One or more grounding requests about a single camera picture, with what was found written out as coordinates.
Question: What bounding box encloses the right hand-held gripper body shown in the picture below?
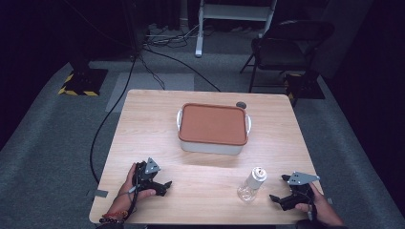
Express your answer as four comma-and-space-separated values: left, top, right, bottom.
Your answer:
280, 171, 321, 212

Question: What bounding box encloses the white storage box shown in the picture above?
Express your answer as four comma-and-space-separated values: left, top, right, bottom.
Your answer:
176, 102, 252, 156

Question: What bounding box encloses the hand-held gripper cable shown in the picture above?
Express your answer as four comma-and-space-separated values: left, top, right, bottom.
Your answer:
125, 162, 142, 220
304, 192, 319, 222

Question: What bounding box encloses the bundle of floor cables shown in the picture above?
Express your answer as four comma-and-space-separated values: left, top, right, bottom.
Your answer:
142, 22, 204, 50

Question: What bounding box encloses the left hand-held gripper cable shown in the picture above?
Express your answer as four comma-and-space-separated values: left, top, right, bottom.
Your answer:
125, 162, 142, 220

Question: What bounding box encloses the person's right hand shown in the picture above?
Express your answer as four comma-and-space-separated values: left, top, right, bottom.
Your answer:
294, 182, 346, 227

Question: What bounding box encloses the clear bottle with silver cap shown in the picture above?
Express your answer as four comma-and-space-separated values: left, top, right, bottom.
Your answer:
236, 166, 268, 202

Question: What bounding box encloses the brown box lid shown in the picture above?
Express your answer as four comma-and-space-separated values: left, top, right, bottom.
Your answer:
178, 102, 249, 147

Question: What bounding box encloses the white metal stand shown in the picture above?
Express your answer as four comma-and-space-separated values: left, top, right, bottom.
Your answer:
194, 0, 279, 58

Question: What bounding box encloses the grey tape strip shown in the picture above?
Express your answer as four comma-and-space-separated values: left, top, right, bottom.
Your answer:
86, 189, 110, 198

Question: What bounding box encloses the person's left hand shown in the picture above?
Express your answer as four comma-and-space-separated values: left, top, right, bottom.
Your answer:
115, 162, 158, 209

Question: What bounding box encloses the black folding chair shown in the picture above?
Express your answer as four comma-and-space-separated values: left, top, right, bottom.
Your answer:
239, 19, 336, 94

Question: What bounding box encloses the black base with yellow stripes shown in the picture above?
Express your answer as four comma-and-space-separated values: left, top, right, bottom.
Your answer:
283, 71, 327, 108
57, 68, 110, 97

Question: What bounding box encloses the long black floor cable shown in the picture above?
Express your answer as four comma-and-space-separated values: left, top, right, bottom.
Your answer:
89, 53, 139, 185

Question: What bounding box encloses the dark beaded bracelet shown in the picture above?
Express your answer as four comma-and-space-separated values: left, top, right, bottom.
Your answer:
98, 216, 126, 225

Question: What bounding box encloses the black upright pole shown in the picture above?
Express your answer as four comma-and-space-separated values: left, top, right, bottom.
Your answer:
120, 0, 143, 61

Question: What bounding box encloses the right hand-held gripper cable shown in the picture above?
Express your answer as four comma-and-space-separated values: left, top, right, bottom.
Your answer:
304, 192, 319, 222

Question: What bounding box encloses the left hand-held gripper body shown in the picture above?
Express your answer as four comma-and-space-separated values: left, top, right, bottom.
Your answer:
132, 156, 168, 197

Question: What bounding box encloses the thin black floor cable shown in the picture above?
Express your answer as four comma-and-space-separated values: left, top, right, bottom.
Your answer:
141, 47, 222, 93

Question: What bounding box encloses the red beaded bracelet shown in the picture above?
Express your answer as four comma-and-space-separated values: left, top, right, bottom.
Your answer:
101, 209, 130, 221

